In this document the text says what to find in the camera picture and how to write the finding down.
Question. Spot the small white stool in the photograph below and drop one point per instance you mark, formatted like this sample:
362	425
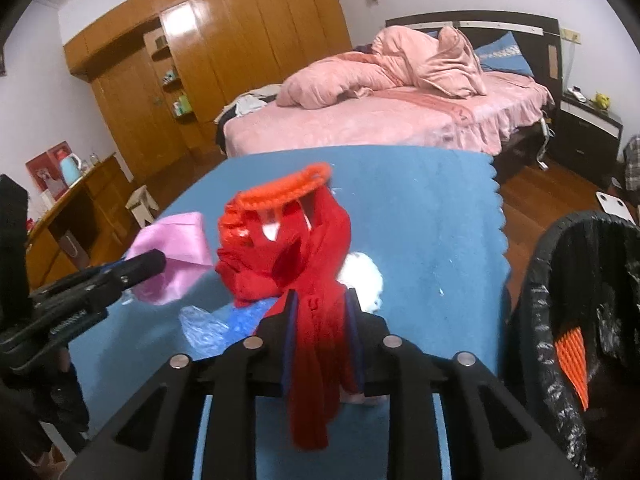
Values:
142	205

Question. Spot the blue plastic bag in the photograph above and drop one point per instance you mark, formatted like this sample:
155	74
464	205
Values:
210	327

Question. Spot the white bathroom scale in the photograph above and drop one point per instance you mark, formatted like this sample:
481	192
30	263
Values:
617	205

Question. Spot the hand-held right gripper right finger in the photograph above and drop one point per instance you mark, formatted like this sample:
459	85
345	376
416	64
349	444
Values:
353	330

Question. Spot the wooden desk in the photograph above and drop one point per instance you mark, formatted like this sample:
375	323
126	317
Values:
100	195

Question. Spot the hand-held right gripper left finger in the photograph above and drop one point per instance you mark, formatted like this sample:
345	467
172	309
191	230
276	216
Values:
289	340

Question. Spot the white plastic bag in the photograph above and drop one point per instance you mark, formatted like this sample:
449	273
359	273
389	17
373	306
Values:
365	280

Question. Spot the pile of clothes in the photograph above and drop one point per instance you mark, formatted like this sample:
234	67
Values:
250	102

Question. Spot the blue felt table mat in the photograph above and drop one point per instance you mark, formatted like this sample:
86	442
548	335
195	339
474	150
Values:
425	220

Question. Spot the plaid bag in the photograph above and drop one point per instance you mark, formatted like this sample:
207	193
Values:
632	165

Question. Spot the trash bin with black liner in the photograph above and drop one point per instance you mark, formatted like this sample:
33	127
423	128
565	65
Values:
540	310

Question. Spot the light blue kettle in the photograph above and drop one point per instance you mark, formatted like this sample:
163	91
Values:
68	167

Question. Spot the dark nightstand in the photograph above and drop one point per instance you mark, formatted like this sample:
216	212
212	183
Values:
575	135

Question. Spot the green bottle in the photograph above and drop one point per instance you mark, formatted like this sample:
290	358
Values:
182	105

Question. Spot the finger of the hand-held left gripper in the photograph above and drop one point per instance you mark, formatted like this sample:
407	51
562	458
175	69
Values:
95	273
145	266

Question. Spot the pink plastic bag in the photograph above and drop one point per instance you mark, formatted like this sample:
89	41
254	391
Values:
180	240

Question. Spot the wooden wardrobe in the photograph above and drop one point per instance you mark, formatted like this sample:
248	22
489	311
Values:
250	35

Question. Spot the wall socket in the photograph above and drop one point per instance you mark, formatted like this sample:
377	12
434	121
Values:
570	35

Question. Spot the paper bag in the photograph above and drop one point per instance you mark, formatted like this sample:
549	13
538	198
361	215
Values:
75	250

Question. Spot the blue pillow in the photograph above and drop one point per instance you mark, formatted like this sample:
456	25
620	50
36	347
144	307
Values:
505	55

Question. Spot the bed with pink bedding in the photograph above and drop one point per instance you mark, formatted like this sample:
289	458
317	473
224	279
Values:
400	120

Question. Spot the white remote control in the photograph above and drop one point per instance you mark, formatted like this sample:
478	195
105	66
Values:
578	94

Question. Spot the red gift box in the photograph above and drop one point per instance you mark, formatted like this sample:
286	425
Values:
42	172

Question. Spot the dark wooden bed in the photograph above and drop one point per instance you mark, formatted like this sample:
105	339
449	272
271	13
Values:
542	30

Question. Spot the yellow plush toy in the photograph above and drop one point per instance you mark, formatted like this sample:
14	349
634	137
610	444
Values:
601	100

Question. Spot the orange knitted cloth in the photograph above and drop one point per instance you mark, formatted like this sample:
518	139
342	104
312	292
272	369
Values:
572	365

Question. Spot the pink duvet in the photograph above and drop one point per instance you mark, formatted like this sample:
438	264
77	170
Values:
350	75

